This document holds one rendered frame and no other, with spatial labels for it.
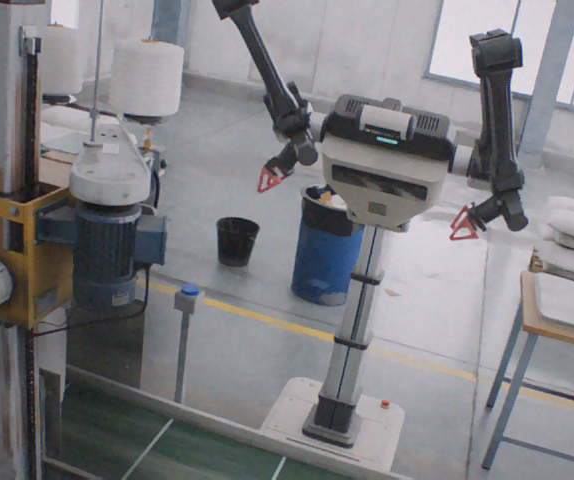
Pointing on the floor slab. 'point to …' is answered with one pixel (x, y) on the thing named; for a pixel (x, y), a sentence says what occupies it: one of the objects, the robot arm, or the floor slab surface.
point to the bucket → (235, 240)
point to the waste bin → (324, 249)
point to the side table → (527, 309)
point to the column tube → (9, 434)
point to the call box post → (183, 356)
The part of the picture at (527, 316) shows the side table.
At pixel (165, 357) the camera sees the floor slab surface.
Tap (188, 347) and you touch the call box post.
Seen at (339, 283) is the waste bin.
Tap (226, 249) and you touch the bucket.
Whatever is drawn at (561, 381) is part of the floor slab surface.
